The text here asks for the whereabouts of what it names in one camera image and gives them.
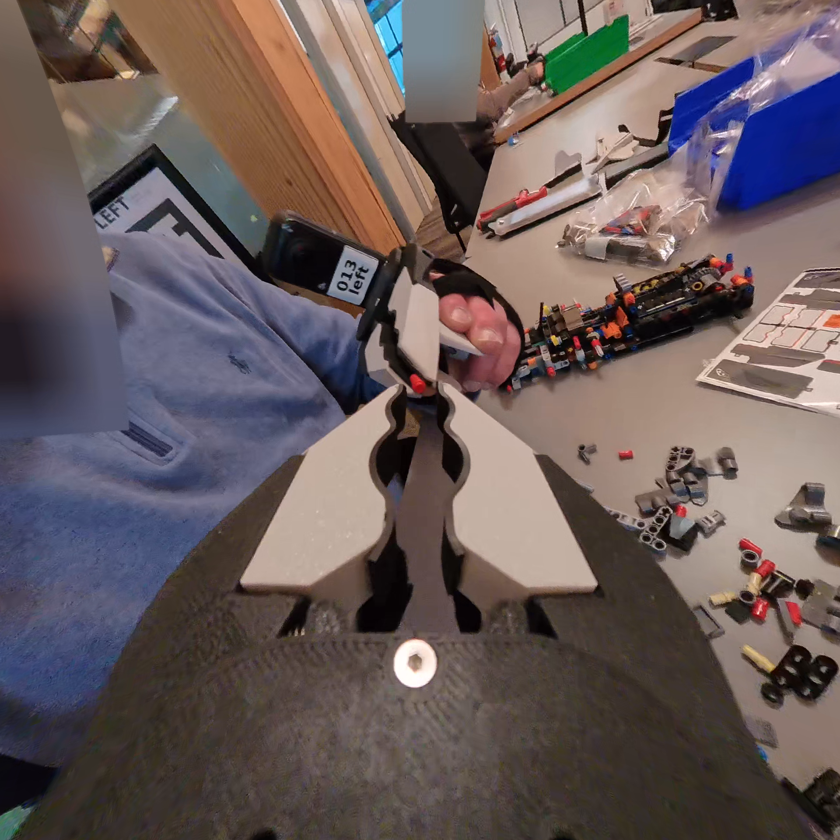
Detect red and grey tool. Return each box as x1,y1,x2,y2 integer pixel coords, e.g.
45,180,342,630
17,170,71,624
476,172,606,238

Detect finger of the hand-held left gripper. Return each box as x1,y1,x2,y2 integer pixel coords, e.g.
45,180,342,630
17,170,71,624
363,325,413,392
392,279,441,389

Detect green plastic bin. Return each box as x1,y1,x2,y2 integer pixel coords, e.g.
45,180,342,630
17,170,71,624
541,14,632,97

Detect person's left hand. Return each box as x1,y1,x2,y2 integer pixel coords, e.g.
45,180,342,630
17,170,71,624
436,292,522,395

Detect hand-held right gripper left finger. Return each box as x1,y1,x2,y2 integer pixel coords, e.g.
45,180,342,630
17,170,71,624
239,384,411,614

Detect pale flat panel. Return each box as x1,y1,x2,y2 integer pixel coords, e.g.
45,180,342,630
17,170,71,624
594,130,641,166

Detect clear plastic bags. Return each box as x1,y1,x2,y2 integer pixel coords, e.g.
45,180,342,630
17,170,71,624
689,10,840,198

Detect lego instruction booklet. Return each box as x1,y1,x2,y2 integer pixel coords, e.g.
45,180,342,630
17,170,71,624
696,266,840,420

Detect black chair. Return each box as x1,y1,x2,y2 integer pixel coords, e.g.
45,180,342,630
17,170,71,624
392,115,492,253

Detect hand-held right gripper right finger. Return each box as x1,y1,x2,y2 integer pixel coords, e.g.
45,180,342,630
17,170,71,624
438,384,598,614

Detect blue plastic bin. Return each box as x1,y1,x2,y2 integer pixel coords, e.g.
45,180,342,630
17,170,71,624
668,56,840,212

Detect lego car chassis model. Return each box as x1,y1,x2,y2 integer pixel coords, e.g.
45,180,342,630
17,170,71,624
502,252,756,395

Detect clear bag of lego pieces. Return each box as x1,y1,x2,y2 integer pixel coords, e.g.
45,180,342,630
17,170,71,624
558,184,713,270

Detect pile of loose lego pieces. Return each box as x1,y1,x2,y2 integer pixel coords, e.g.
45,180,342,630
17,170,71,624
576,443,840,828

